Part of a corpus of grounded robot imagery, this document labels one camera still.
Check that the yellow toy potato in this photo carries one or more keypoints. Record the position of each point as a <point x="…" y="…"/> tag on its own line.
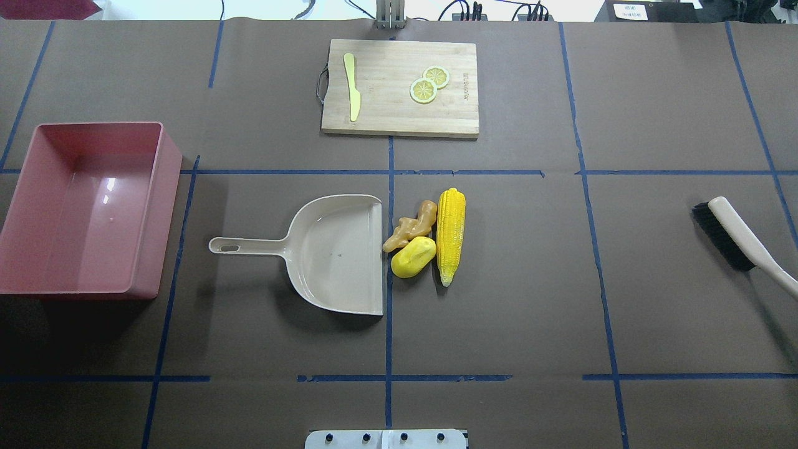
<point x="411" y="259"/>

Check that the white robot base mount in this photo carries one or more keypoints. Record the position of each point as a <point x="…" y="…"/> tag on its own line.
<point x="388" y="438"/>

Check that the yellow plastic knife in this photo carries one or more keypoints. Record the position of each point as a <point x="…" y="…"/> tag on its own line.
<point x="355" y="97"/>

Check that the wooden cutting board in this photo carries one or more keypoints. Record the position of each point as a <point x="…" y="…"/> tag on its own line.
<point x="384" y="73"/>

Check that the tan toy ginger root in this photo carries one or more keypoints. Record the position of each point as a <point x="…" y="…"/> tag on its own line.
<point x="410" y="228"/>

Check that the metal frame pole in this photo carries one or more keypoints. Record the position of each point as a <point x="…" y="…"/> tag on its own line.
<point x="390" y="14"/>

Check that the lemon slice lower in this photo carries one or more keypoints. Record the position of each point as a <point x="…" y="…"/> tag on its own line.
<point x="423" y="91"/>

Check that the pink plastic bin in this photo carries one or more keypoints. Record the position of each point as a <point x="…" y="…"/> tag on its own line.
<point x="91" y="212"/>

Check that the yellow toy corn cob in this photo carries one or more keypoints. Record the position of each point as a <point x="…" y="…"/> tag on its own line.
<point x="451" y="215"/>

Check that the beige plastic dustpan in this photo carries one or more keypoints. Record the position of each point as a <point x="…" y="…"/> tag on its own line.
<point x="332" y="250"/>

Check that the beige brush with black bristles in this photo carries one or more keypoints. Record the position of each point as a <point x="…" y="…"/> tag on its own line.
<point x="737" y="244"/>

